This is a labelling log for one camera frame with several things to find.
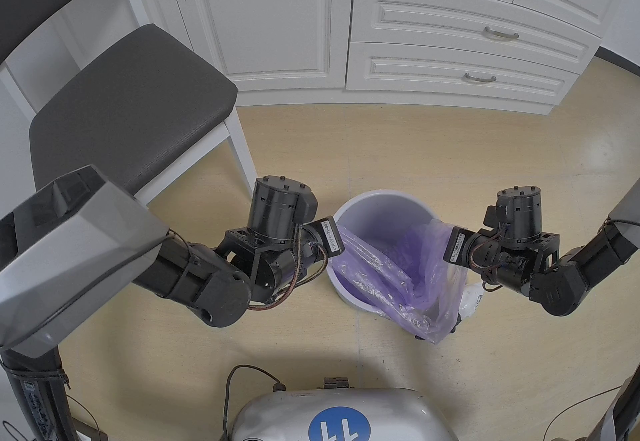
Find purple plastic bag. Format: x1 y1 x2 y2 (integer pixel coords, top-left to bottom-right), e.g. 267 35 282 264
330 221 469 345

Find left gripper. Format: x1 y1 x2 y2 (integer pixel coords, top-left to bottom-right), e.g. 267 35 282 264
292 215 347 280

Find white printed wrapper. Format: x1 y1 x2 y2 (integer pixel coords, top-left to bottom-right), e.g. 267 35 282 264
459 280 486 321

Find white chair with grey seat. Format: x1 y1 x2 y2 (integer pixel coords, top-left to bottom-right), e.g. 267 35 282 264
0 0 258 210

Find white trash bin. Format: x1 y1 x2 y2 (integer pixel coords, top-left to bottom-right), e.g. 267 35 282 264
327 189 441 315

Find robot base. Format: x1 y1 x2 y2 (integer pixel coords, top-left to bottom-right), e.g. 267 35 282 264
232 377 458 441

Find black cable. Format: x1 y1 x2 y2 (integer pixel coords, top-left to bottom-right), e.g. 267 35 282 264
222 365 287 437

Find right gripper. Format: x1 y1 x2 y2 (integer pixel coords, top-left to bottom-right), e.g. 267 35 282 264
443 224 489 281

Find white wardrobe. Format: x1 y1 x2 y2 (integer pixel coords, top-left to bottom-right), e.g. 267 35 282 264
132 0 640 116

